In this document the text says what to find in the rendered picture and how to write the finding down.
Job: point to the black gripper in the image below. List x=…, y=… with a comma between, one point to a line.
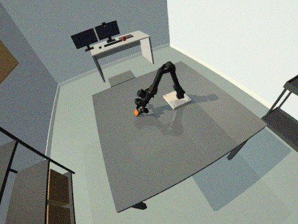
x=143, y=109

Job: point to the orange block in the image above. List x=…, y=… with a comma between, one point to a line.
x=136, y=112

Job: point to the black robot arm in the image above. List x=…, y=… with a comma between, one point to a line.
x=153, y=88

